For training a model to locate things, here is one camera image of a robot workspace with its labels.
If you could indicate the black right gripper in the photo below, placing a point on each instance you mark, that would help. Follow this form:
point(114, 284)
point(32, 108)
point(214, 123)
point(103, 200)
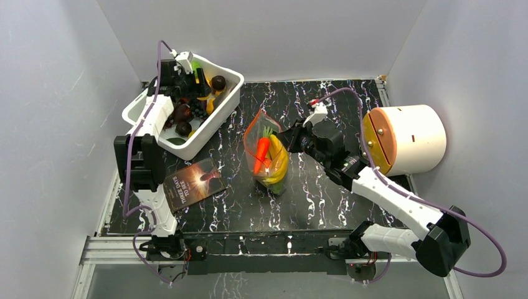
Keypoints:
point(296, 136)

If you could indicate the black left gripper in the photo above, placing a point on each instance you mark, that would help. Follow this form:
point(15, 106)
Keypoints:
point(201, 90)

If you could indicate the yellow banana bunch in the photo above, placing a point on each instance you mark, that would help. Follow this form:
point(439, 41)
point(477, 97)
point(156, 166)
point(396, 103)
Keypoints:
point(279, 164)

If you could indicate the clear zip top bag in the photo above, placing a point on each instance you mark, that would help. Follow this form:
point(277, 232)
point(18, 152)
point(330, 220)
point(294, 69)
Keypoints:
point(250, 140)

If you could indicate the red carrot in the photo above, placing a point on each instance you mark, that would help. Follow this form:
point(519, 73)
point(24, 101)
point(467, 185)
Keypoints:
point(261, 161)

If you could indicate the green leafy vegetable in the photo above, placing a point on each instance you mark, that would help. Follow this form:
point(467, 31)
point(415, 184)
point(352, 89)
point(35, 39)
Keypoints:
point(276, 189)

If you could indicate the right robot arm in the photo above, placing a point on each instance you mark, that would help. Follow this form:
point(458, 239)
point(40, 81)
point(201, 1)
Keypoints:
point(436, 239)

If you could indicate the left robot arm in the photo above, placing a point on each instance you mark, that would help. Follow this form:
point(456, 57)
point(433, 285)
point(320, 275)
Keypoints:
point(139, 156)

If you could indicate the dark grape bunch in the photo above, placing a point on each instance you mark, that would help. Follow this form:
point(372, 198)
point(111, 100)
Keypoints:
point(198, 108)

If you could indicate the dark plum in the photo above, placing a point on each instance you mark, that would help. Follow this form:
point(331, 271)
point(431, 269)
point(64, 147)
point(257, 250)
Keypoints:
point(182, 113)

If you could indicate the dark brown round fruit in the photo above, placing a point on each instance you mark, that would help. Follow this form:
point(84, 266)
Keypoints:
point(218, 83)

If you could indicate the white plastic bin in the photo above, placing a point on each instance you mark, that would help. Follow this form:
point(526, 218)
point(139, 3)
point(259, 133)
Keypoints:
point(186, 139)

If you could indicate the round cylinder with coloured lid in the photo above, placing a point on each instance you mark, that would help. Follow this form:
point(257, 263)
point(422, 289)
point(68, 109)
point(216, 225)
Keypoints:
point(404, 140)

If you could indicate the dark book with orange cover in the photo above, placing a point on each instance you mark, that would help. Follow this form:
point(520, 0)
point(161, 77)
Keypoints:
point(193, 184)

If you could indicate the black base bar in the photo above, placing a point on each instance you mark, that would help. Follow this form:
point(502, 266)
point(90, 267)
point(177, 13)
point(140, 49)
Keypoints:
point(275, 251)

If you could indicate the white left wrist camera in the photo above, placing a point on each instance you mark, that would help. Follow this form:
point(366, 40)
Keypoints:
point(183, 59)

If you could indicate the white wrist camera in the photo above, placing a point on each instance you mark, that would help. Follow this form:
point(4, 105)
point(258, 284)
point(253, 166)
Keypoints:
point(318, 114)
point(183, 59)

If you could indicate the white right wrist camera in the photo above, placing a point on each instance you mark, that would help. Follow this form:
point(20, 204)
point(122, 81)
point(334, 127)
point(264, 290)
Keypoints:
point(318, 114)

